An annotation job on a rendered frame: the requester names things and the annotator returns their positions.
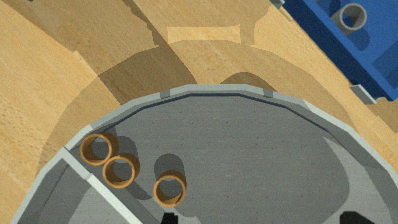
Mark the bronze bushing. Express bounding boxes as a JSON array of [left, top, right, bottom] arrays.
[[79, 132, 119, 166], [103, 153, 140, 189], [153, 170, 187, 207]]

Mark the blue crate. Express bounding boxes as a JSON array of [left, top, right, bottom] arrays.
[[282, 0, 398, 101]]

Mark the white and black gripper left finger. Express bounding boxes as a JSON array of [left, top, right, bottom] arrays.
[[161, 213, 178, 224]]

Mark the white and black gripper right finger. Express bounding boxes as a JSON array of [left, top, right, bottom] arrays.
[[340, 211, 375, 224]]

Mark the grey l-shaped bar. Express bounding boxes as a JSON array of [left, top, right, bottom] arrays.
[[269, 0, 382, 105]]

